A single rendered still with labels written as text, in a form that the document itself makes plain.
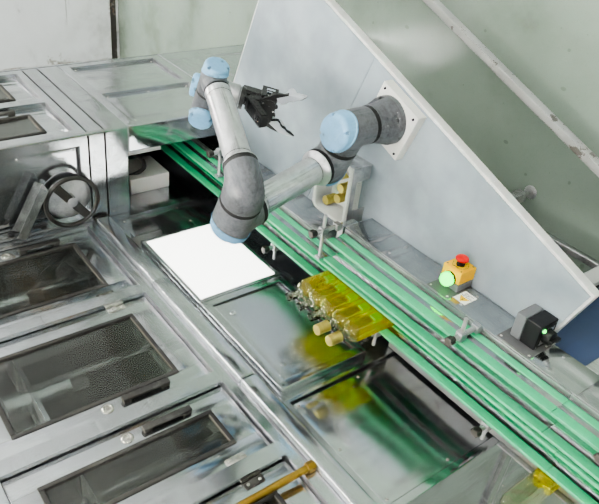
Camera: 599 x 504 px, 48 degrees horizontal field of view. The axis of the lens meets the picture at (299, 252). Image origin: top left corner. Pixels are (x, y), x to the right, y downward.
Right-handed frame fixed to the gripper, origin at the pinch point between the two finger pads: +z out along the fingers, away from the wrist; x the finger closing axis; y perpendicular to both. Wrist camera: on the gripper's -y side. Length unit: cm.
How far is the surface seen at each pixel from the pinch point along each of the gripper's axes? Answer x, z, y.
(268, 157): 47, -2, 42
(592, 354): 9, 90, -62
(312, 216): 41.9, 16.4, 6.0
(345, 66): -10.2, 11.0, 21.9
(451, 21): -20, 49, 62
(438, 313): 19, 50, -51
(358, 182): 16.7, 25.1, -1.4
